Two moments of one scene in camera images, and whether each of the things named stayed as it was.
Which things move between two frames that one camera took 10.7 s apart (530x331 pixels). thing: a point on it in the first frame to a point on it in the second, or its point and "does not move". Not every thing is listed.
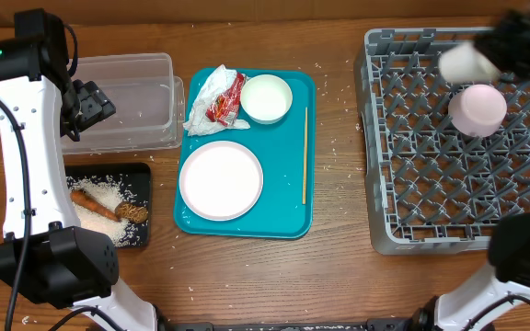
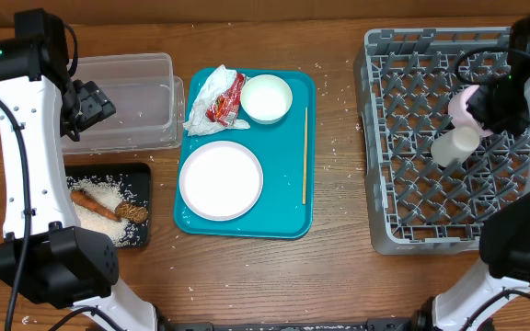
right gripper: [499, 47] to [476, 106]
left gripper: [97, 106] does not move
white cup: [462, 62] to [455, 144]
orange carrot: [86, 199] does not move
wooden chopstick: [305, 158] does not move
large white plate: [221, 180] does not move
